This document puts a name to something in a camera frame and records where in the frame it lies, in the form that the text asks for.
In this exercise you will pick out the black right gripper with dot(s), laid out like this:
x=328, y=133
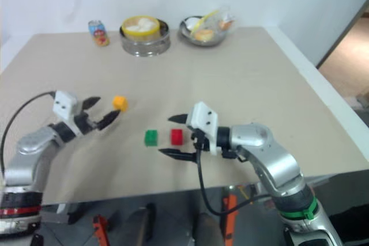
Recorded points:
x=201, y=140

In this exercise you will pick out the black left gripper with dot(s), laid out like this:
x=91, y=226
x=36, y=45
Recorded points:
x=85, y=123

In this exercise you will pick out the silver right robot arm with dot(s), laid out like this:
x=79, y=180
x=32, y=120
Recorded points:
x=276, y=159

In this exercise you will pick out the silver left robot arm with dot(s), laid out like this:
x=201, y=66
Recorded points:
x=29, y=148

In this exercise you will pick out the red cube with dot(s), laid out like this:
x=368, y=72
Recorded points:
x=177, y=137

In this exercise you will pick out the yellow cube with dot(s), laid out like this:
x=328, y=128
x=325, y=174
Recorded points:
x=120, y=103

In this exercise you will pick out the green cube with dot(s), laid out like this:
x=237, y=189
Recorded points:
x=151, y=138

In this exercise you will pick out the printed drink can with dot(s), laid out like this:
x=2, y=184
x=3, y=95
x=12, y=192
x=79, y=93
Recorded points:
x=99, y=33

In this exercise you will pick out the round metal steamer pot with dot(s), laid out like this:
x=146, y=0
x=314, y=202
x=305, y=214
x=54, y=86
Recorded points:
x=145, y=45

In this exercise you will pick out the white steamed bun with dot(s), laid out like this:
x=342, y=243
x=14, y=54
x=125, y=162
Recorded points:
x=145, y=23
x=132, y=28

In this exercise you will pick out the orange metal bar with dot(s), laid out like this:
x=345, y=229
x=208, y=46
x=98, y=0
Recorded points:
x=230, y=217

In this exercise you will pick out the metal bowl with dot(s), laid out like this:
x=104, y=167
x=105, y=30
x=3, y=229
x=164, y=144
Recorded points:
x=209, y=41

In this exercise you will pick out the orange bread piece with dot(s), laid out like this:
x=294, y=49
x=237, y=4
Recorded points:
x=203, y=35

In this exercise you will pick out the orange black clamp tool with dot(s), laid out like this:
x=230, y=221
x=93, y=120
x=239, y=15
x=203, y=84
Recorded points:
x=101, y=226

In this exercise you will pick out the clear plastic food bag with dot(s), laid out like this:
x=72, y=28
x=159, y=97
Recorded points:
x=223, y=19

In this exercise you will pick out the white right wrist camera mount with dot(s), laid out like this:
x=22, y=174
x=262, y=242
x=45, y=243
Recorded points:
x=203, y=119

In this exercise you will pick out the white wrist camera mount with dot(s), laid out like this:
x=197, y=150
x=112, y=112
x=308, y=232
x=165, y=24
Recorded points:
x=203, y=119
x=64, y=105

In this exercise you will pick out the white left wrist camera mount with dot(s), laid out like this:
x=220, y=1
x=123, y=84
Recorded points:
x=64, y=105

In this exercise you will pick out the black table support bracket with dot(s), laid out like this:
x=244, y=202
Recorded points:
x=76, y=212

